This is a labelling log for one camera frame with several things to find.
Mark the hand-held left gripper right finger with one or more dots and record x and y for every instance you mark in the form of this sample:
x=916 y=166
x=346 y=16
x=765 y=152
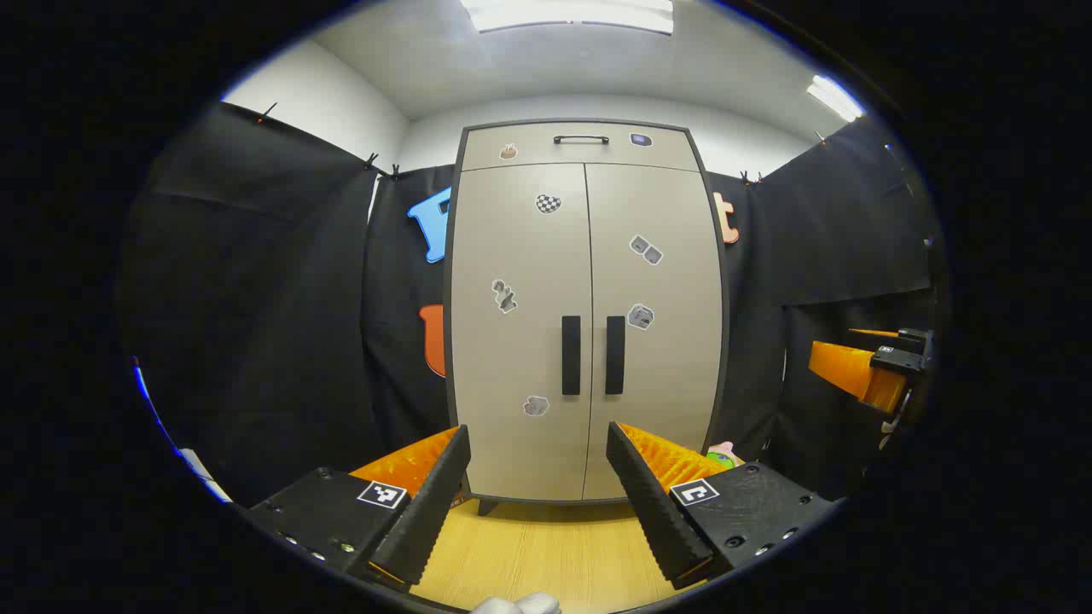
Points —
x=653 y=512

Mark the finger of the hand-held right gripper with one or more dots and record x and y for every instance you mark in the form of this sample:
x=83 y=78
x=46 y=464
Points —
x=853 y=371
x=913 y=337

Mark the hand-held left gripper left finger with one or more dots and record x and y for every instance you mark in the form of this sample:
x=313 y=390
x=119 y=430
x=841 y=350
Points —
x=431 y=507

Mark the grey cabinet door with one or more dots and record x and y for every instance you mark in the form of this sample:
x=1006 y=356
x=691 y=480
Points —
x=674 y=384
x=512 y=341

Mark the grey double-door shoe cabinet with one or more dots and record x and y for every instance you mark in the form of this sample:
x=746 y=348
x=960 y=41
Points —
x=529 y=149

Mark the pink and green toy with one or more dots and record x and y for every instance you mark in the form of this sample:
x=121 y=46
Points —
x=723 y=456

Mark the printed paper sheet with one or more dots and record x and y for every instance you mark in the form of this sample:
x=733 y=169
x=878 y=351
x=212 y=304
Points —
x=205 y=476

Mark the ceiling light panel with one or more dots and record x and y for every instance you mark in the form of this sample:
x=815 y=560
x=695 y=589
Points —
x=836 y=96
x=567 y=13

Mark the black backdrop cloth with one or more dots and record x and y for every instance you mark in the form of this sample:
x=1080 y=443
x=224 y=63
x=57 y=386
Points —
x=256 y=298

